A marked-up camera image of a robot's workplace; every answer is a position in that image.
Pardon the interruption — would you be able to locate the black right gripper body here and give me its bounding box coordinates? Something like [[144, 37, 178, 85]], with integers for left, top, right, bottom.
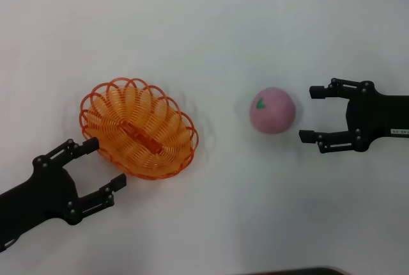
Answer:
[[346, 91, 409, 148]]

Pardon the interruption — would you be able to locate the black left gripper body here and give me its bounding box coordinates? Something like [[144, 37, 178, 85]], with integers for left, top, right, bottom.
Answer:
[[0, 168, 81, 252]]

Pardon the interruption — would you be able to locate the pink plush peach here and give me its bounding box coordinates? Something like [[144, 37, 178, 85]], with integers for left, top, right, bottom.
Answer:
[[249, 86, 297, 134]]

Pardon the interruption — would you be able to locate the orange woven plastic basket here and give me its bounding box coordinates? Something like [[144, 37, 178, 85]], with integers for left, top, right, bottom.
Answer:
[[79, 77, 199, 180]]

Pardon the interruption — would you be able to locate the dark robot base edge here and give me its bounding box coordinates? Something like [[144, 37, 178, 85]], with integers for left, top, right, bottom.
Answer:
[[244, 267, 348, 275]]

